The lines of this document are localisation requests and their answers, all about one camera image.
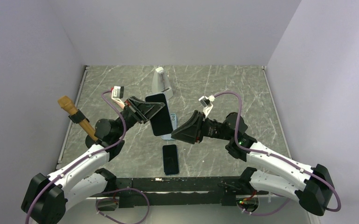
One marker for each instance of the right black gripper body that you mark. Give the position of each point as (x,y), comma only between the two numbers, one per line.
(214,129)

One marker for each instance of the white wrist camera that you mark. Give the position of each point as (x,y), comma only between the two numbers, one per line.
(117,93)
(207,103)

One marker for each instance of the grey metronome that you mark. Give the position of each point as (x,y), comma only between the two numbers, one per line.
(161,83)

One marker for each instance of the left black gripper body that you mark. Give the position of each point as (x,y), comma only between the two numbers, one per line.
(134,112)

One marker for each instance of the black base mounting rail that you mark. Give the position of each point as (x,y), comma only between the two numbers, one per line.
(223,190)

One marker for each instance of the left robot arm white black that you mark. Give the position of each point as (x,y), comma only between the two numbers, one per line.
(49,196)

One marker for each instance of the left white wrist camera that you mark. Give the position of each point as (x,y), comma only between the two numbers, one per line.
(117,93)

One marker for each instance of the light blue phone case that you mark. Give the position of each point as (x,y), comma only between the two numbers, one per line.
(174,126)

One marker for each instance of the black phone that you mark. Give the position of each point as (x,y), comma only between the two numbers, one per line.
(161,123)
(170,159)

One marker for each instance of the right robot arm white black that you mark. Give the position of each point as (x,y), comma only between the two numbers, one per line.
(312,187)

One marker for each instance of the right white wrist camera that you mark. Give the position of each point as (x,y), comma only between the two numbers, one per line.
(207,103)

